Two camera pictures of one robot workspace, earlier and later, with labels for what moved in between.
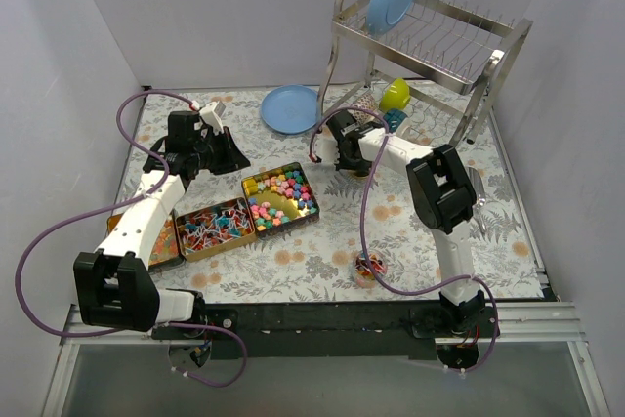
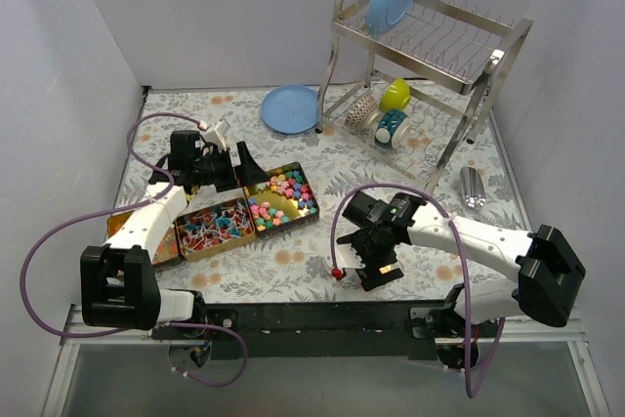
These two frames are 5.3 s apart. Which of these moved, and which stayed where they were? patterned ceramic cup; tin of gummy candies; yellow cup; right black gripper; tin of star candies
Moved: tin of gummy candies; right black gripper
Stayed: yellow cup; patterned ceramic cup; tin of star candies
